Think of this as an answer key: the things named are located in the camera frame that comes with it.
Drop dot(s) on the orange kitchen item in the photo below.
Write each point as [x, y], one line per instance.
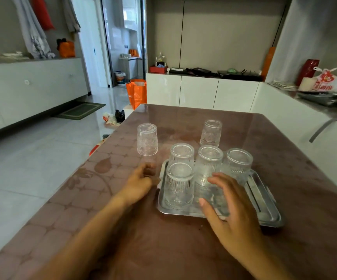
[133, 53]

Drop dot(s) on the dark grey cloth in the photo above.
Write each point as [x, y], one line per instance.
[105, 137]

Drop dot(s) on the clear wrapped ornament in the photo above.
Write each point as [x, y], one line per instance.
[160, 59]

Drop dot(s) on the white hanging robe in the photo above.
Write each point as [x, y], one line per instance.
[32, 34]

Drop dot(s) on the white plastic bag red print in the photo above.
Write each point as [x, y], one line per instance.
[327, 81]

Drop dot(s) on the orange bag with black top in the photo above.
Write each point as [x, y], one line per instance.
[67, 49]

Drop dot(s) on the white paint bucket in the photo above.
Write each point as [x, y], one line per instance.
[120, 78]

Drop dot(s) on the white sideboard cabinet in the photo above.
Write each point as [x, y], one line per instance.
[25, 87]

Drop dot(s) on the person's right forearm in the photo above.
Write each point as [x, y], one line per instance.
[267, 268]

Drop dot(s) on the person's left forearm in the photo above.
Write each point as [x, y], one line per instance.
[83, 244]

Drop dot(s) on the clear ribbed glass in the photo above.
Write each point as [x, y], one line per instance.
[178, 186]
[207, 163]
[181, 153]
[211, 132]
[147, 139]
[238, 163]

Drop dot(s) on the white red crumpled plastic bag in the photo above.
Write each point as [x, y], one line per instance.
[109, 118]

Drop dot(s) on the white door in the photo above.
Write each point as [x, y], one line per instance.
[92, 49]

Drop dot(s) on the small green object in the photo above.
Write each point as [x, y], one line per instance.
[232, 71]

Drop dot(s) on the stainless steel tray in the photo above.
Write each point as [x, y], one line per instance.
[261, 207]

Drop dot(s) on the white dish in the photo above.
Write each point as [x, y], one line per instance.
[13, 54]

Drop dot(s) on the black pouch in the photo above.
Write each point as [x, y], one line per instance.
[200, 72]

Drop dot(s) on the orange shopping bag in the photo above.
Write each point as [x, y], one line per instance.
[136, 94]

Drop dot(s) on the green doormat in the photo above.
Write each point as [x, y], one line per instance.
[81, 111]

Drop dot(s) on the white mug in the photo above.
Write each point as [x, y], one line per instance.
[307, 84]

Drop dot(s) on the brown patterned table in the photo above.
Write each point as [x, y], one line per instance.
[171, 247]

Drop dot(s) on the grey hanging garment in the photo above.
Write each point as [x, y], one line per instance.
[70, 17]

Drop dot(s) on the person's right hand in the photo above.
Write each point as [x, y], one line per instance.
[238, 227]

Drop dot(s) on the orange tall box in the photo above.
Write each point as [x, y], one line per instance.
[268, 64]

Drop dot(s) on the white paper stack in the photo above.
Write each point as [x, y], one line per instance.
[283, 85]

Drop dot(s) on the person's left hand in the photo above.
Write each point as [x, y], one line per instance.
[136, 188]

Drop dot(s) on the red hanging bag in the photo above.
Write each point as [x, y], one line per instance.
[43, 14]

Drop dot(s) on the black flat box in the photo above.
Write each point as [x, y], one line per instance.
[177, 70]

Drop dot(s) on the red box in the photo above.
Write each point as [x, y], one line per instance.
[157, 69]

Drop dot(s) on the black flat tray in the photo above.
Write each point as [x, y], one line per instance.
[238, 76]

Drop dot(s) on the grey kitchen cabinet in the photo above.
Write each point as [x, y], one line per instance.
[130, 68]

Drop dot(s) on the white glossy base cabinet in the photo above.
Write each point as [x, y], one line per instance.
[197, 91]

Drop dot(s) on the red packet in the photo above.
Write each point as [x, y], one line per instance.
[94, 150]

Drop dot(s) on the white side counter unit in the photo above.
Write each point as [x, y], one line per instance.
[288, 119]

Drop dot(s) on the small black bag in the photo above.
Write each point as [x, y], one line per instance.
[120, 116]

